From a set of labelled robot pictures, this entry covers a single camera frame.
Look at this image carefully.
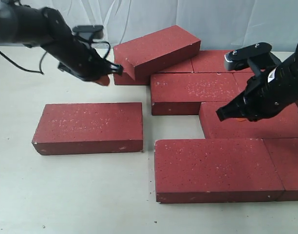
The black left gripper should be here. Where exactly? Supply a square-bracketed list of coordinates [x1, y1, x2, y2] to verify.
[41, 7, 123, 87]

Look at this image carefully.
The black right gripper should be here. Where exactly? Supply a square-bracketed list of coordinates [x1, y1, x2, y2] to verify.
[216, 52, 298, 122]

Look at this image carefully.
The red brick second row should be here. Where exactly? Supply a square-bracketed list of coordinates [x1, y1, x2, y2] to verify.
[233, 72, 298, 116]
[150, 73, 240, 116]

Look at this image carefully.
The red brick angled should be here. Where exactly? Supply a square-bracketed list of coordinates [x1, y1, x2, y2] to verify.
[113, 25, 201, 81]

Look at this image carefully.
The red brick placed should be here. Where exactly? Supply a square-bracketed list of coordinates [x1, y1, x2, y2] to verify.
[32, 102, 144, 156]

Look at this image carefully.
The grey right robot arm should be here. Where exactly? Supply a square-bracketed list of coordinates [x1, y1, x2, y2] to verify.
[216, 42, 298, 122]

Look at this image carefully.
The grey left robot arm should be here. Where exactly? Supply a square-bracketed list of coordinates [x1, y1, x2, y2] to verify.
[0, 0, 123, 86]

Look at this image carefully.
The red brick back left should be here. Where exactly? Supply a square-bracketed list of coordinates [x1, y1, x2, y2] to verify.
[112, 58, 195, 86]

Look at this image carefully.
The red brick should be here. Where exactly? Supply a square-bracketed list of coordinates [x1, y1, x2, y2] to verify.
[191, 50, 251, 73]
[199, 102, 298, 138]
[112, 58, 195, 86]
[263, 138, 298, 201]
[154, 138, 284, 204]

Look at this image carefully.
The red brick middle right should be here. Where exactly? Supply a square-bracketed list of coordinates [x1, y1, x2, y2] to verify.
[199, 102, 298, 138]

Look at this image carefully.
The red brick front left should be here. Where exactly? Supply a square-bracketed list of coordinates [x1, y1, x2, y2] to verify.
[154, 138, 284, 204]

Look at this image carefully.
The red brick front right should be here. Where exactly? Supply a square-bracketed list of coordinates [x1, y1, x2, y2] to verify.
[263, 138, 298, 201]

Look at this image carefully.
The red brick back right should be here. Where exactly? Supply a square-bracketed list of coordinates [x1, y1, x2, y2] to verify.
[191, 50, 251, 73]

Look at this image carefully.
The white backdrop curtain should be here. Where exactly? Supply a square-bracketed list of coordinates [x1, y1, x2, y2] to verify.
[25, 0, 298, 51]

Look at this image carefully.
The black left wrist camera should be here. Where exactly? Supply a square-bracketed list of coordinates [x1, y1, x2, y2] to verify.
[72, 25, 104, 43]

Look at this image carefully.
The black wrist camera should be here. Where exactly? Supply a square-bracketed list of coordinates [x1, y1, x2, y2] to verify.
[224, 42, 281, 76]
[72, 25, 104, 43]

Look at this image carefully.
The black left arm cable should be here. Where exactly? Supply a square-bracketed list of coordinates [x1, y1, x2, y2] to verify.
[0, 40, 111, 75]

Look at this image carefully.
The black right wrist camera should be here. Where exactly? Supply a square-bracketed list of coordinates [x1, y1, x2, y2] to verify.
[224, 42, 281, 76]

